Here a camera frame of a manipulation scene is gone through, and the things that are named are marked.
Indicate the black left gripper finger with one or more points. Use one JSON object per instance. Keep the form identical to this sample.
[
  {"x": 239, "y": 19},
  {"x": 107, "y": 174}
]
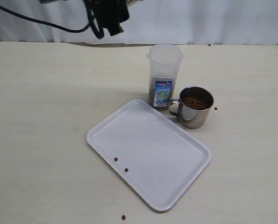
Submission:
[{"x": 112, "y": 14}]

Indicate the clear plastic container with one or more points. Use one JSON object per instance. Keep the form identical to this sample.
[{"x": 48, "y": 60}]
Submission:
[{"x": 165, "y": 61}]

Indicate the white curtain backdrop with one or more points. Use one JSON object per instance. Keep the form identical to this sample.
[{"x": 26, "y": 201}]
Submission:
[{"x": 169, "y": 22}]

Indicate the right steel mug with pellets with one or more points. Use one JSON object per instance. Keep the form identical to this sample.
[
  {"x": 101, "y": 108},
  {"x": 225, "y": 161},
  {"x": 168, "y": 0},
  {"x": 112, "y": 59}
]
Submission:
[{"x": 187, "y": 117}]

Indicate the white rectangular plastic tray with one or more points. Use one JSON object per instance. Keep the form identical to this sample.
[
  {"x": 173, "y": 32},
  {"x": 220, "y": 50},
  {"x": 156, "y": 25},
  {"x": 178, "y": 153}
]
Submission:
[{"x": 163, "y": 159}]

